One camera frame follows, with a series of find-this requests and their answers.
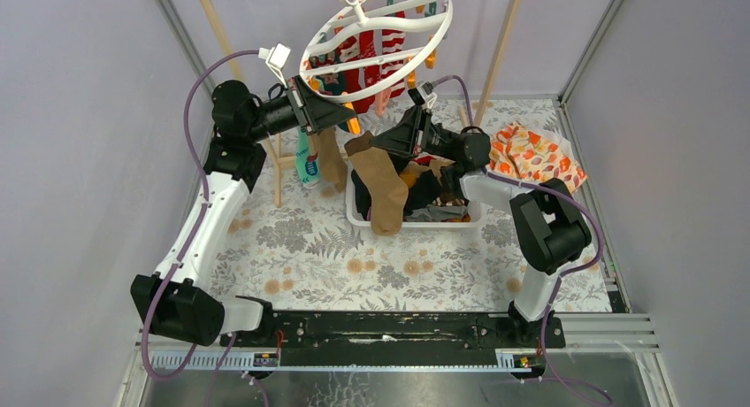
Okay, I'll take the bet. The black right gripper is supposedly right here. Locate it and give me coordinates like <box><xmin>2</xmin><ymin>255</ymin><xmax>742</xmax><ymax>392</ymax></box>
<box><xmin>368</xmin><ymin>106</ymin><xmax>456</xmax><ymax>162</ymax></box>

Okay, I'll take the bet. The green and blue sock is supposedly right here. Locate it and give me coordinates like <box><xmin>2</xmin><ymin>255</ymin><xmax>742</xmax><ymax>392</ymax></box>
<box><xmin>295</xmin><ymin>128</ymin><xmax>321</xmax><ymax>188</ymax></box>

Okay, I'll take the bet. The white round clip hanger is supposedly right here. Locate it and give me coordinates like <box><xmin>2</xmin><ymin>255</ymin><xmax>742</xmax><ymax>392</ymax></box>
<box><xmin>299</xmin><ymin>0</ymin><xmax>448</xmax><ymax>110</ymax></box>

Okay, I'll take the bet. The brown ribbed sock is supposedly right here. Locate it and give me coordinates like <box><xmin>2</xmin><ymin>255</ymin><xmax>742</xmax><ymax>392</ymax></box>
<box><xmin>317</xmin><ymin>127</ymin><xmax>348</xmax><ymax>192</ymax></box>

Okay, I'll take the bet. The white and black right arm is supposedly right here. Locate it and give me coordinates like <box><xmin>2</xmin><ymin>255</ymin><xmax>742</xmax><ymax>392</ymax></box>
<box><xmin>370</xmin><ymin>106</ymin><xmax>604</xmax><ymax>347</ymax></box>

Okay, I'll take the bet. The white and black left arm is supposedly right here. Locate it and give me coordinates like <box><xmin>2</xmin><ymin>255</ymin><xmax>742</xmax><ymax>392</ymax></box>
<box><xmin>130</xmin><ymin>76</ymin><xmax>356</xmax><ymax>346</ymax></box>

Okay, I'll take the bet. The black sock in basket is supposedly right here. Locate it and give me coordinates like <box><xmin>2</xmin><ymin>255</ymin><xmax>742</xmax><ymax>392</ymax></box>
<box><xmin>350</xmin><ymin>157</ymin><xmax>441</xmax><ymax>220</ymax></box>

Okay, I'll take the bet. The red white striped sock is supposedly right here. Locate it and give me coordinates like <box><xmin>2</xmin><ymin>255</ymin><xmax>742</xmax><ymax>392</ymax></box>
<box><xmin>336</xmin><ymin>12</ymin><xmax>409</xmax><ymax>113</ymax></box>

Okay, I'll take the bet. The white plastic laundry basket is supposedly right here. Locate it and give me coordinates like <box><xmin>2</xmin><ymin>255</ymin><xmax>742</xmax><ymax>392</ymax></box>
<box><xmin>343</xmin><ymin>157</ymin><xmax>490</xmax><ymax>230</ymax></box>

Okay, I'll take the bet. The orange floral cloth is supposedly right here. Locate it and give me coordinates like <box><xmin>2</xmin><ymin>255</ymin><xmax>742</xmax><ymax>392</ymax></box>
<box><xmin>488</xmin><ymin>121</ymin><xmax>588</xmax><ymax>193</ymax></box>

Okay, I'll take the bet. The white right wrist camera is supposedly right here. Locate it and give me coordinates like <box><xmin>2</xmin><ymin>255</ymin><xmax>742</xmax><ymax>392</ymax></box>
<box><xmin>407</xmin><ymin>82</ymin><xmax>438</xmax><ymax>112</ymax></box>

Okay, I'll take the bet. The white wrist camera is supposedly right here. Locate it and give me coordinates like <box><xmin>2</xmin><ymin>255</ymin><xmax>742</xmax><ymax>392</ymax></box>
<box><xmin>407</xmin><ymin>82</ymin><xmax>438</xmax><ymax>112</ymax></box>
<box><xmin>257</xmin><ymin>43</ymin><xmax>291</xmax><ymax>88</ymax></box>

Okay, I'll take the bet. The wooden drying rack frame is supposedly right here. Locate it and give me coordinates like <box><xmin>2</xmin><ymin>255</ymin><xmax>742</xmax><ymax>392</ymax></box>
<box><xmin>199</xmin><ymin>0</ymin><xmax>522</xmax><ymax>207</ymax></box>

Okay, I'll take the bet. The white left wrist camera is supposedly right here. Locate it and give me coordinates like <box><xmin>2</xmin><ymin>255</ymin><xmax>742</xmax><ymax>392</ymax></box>
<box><xmin>257</xmin><ymin>43</ymin><xmax>291</xmax><ymax>88</ymax></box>

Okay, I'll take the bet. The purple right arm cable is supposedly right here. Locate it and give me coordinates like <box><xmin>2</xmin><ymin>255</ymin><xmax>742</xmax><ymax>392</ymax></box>
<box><xmin>430</xmin><ymin>74</ymin><xmax>616</xmax><ymax>405</ymax></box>

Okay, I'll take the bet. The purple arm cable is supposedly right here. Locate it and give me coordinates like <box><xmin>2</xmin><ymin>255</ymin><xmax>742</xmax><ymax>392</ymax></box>
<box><xmin>430</xmin><ymin>74</ymin><xmax>616</xmax><ymax>405</ymax></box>
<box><xmin>140</xmin><ymin>50</ymin><xmax>271</xmax><ymax>407</ymax></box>

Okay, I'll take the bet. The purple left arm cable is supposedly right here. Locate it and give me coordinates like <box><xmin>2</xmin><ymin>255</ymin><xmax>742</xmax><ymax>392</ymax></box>
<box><xmin>140</xmin><ymin>50</ymin><xmax>271</xmax><ymax>407</ymax></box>

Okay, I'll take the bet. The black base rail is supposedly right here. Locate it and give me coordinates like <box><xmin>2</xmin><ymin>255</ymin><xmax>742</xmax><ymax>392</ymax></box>
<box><xmin>234</xmin><ymin>311</ymin><xmax>566</xmax><ymax>367</ymax></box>

